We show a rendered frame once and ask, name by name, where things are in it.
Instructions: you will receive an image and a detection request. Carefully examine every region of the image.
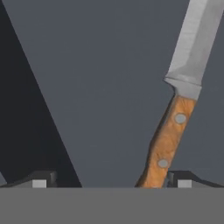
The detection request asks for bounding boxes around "wooden handled kitchen knife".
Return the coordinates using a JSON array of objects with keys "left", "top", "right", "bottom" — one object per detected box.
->
[{"left": 134, "top": 0, "right": 224, "bottom": 189}]

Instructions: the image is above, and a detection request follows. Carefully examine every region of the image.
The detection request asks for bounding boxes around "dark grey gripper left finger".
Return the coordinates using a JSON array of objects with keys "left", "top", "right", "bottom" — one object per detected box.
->
[{"left": 0, "top": 170, "right": 58, "bottom": 189}]

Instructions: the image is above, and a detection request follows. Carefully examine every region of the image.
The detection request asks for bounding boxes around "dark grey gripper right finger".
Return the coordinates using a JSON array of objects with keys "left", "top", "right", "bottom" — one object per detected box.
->
[{"left": 166, "top": 170, "right": 224, "bottom": 189}]

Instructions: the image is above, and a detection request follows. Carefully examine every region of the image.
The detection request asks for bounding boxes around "grey open drawer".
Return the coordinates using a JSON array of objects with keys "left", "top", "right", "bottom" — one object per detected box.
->
[{"left": 0, "top": 0, "right": 224, "bottom": 189}]

